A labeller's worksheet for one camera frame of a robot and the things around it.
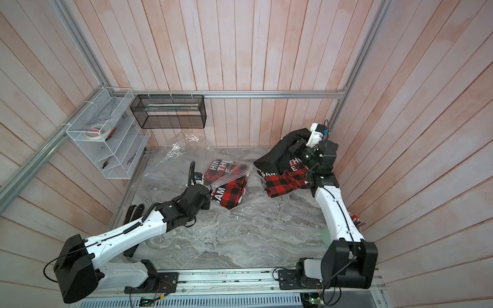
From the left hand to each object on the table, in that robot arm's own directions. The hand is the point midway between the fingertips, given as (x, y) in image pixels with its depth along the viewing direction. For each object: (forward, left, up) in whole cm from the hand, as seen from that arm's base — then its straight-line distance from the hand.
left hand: (204, 195), depth 82 cm
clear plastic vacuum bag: (+24, +27, -16) cm, 39 cm away
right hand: (+14, -34, +22) cm, 43 cm away
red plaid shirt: (+8, -10, 0) cm, 13 cm away
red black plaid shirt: (+6, -33, +11) cm, 35 cm away
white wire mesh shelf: (+11, +35, +14) cm, 39 cm away
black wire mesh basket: (+47, +24, +10) cm, 54 cm away
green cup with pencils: (-12, -55, -13) cm, 57 cm away
